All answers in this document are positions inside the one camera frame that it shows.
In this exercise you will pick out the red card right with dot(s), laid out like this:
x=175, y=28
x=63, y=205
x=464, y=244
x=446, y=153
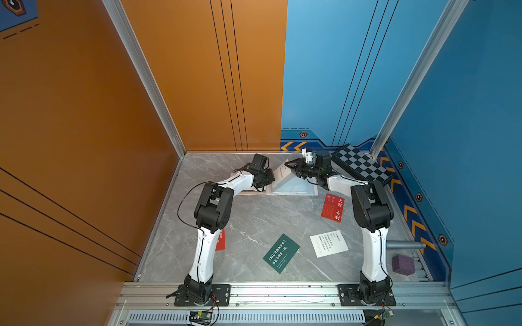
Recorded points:
x=333, y=208

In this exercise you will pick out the black white checkerboard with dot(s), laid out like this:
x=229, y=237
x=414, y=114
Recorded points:
x=360, y=165

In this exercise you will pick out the circuit board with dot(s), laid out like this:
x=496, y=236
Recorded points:
x=200, y=318
x=382, y=317

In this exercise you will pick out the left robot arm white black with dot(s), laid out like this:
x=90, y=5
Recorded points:
x=212, y=213

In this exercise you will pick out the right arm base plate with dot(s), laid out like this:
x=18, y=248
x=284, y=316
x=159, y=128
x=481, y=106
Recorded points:
x=352, y=295

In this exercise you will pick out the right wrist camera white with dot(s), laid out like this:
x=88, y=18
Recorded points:
x=309, y=156

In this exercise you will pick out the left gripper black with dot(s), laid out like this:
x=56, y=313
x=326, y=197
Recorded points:
x=271, y=178

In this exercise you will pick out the left aluminium corner post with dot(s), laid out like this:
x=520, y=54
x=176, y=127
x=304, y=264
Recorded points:
x=123, y=26

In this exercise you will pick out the red card left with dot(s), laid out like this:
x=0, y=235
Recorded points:
x=221, y=242

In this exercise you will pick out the aluminium corner post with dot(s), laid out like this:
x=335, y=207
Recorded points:
x=123, y=26
x=447, y=21

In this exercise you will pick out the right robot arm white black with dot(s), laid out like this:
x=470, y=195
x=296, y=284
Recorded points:
x=372, y=212

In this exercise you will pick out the right circuit board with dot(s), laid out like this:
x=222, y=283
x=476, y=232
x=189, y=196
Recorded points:
x=382, y=317

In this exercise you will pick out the red card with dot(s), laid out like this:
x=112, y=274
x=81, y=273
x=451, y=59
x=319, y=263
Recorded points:
x=221, y=242
x=333, y=208

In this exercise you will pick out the purple box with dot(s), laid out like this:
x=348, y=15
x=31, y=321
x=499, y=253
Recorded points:
x=404, y=265

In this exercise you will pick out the aluminium front rail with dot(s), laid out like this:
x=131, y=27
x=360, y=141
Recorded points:
x=299, y=296

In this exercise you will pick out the right aluminium corner post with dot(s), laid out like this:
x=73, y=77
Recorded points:
x=447, y=21

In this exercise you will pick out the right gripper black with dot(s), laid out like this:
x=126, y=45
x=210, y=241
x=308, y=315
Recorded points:
x=300, y=165

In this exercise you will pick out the white card small text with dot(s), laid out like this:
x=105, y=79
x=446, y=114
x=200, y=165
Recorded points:
x=328, y=243

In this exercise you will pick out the dark green card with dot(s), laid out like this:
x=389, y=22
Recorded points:
x=281, y=253

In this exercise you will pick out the left circuit board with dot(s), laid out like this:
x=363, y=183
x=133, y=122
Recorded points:
x=200, y=318

